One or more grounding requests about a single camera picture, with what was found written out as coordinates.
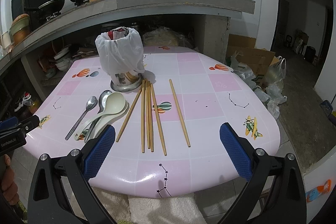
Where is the angled wooden chopstick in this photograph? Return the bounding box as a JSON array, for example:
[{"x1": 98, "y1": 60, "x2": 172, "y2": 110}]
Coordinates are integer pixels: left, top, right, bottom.
[{"x1": 116, "y1": 80, "x2": 146, "y2": 142}]

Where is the black wok on stove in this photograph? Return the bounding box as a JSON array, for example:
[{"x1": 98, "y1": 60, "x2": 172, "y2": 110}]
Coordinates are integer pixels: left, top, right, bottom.
[{"x1": 37, "y1": 0, "x2": 65, "y2": 16}]

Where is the cardboard box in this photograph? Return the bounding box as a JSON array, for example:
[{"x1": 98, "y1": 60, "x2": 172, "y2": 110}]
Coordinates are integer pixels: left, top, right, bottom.
[{"x1": 226, "y1": 34, "x2": 280, "y2": 84}]

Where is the person left hand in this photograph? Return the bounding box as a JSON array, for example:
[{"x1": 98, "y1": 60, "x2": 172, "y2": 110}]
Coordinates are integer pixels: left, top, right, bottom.
[{"x1": 1, "y1": 155, "x2": 19, "y2": 205}]

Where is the small steel spoon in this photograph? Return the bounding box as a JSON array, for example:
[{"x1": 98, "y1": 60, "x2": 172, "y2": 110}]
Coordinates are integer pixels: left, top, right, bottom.
[{"x1": 65, "y1": 96, "x2": 98, "y2": 140}]

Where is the yellow bag under counter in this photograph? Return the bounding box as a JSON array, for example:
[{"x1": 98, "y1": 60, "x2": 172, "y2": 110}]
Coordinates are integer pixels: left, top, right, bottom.
[{"x1": 142, "y1": 27, "x2": 193, "y2": 48}]

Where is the steel utensil holder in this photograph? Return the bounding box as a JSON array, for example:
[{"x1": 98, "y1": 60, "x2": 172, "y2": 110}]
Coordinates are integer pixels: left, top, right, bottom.
[{"x1": 110, "y1": 71, "x2": 143, "y2": 93}]

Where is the large steel spoon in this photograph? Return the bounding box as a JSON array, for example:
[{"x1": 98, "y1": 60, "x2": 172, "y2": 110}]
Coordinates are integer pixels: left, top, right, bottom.
[{"x1": 84, "y1": 89, "x2": 113, "y2": 143}]

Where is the separate wooden chopstick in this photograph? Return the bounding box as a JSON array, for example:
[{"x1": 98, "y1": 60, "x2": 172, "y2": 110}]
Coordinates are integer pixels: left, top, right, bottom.
[{"x1": 169, "y1": 79, "x2": 191, "y2": 147}]

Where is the white plastic rice scoop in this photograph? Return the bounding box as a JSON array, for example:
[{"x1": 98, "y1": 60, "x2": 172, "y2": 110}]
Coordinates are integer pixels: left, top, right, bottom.
[{"x1": 86, "y1": 102, "x2": 129, "y2": 140}]

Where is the cream plastic ladle spoon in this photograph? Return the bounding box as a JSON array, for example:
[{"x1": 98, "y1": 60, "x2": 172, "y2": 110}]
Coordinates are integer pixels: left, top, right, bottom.
[{"x1": 75, "y1": 92, "x2": 126, "y2": 140}]

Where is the stack of white bowls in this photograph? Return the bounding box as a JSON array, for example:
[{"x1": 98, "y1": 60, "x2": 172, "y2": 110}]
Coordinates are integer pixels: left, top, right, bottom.
[{"x1": 54, "y1": 46, "x2": 71, "y2": 72}]

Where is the white plastic bag on holder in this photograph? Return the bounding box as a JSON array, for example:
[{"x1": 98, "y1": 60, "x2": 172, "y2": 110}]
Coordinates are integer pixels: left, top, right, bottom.
[{"x1": 95, "y1": 27, "x2": 145, "y2": 76}]

